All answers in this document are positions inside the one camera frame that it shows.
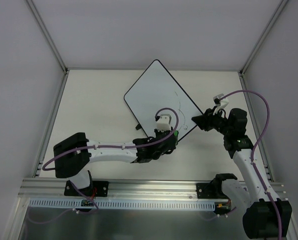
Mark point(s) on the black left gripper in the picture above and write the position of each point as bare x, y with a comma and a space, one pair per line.
167, 139

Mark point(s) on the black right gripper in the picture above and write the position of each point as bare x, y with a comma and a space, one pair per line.
211, 121

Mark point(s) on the whiteboard with rabbit drawing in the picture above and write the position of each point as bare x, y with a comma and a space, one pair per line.
156, 89

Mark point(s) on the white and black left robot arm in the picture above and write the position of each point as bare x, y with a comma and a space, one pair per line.
76, 151

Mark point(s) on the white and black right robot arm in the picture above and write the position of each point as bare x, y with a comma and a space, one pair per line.
265, 214

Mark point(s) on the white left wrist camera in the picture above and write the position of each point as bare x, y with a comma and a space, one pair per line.
163, 122

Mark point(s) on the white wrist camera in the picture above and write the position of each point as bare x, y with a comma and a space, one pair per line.
163, 122
220, 103

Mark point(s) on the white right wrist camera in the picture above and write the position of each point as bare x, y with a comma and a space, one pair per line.
220, 103

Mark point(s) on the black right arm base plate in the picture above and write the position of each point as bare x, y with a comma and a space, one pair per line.
206, 191

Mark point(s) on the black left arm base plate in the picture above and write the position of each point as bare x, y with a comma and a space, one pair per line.
89, 188

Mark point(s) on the left aluminium frame post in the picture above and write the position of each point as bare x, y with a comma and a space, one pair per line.
46, 34

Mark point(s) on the aluminium frame post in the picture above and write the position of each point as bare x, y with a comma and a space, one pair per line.
46, 34
264, 34

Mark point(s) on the aluminium mounting rail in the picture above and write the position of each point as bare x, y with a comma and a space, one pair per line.
118, 189

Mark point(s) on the right aluminium frame post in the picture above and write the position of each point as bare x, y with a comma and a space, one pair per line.
264, 34

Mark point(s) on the white slotted cable duct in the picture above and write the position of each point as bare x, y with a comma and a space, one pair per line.
123, 204

